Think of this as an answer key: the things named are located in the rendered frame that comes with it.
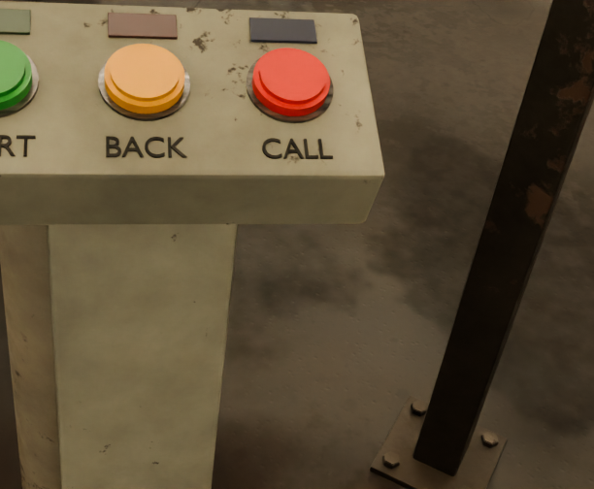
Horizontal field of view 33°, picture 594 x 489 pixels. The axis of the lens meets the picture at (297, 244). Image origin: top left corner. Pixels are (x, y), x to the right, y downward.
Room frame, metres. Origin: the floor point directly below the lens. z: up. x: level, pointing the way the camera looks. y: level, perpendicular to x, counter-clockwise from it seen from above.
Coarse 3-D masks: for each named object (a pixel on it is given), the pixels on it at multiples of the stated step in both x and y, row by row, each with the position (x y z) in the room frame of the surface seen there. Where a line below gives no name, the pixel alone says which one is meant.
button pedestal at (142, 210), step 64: (64, 64) 0.43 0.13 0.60; (192, 64) 0.45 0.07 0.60; (0, 128) 0.39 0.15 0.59; (64, 128) 0.40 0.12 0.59; (128, 128) 0.41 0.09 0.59; (192, 128) 0.41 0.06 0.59; (256, 128) 0.42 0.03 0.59; (320, 128) 0.43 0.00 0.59; (0, 192) 0.37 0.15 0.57; (64, 192) 0.38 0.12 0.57; (128, 192) 0.39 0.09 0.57; (192, 192) 0.39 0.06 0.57; (256, 192) 0.40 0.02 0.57; (320, 192) 0.41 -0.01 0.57; (64, 256) 0.39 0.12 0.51; (128, 256) 0.40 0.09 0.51; (192, 256) 0.41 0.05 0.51; (64, 320) 0.39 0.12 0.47; (128, 320) 0.40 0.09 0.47; (192, 320) 0.41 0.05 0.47; (64, 384) 0.39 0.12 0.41; (128, 384) 0.40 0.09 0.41; (192, 384) 0.41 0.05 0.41; (64, 448) 0.39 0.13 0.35; (128, 448) 0.40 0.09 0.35; (192, 448) 0.41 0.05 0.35
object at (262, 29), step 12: (252, 24) 0.48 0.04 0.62; (264, 24) 0.49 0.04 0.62; (276, 24) 0.49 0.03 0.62; (288, 24) 0.49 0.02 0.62; (300, 24) 0.49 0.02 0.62; (312, 24) 0.49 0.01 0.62; (252, 36) 0.48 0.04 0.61; (264, 36) 0.48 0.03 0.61; (276, 36) 0.48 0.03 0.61; (288, 36) 0.48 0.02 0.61; (300, 36) 0.48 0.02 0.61; (312, 36) 0.48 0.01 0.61
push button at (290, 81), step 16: (288, 48) 0.47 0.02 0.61; (256, 64) 0.45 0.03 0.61; (272, 64) 0.45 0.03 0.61; (288, 64) 0.45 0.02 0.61; (304, 64) 0.46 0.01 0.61; (320, 64) 0.46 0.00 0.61; (256, 80) 0.44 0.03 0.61; (272, 80) 0.44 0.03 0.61; (288, 80) 0.44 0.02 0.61; (304, 80) 0.45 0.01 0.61; (320, 80) 0.45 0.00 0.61; (256, 96) 0.44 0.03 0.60; (272, 96) 0.43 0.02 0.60; (288, 96) 0.43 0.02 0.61; (304, 96) 0.44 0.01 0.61; (320, 96) 0.44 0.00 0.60; (288, 112) 0.43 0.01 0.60; (304, 112) 0.43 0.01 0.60
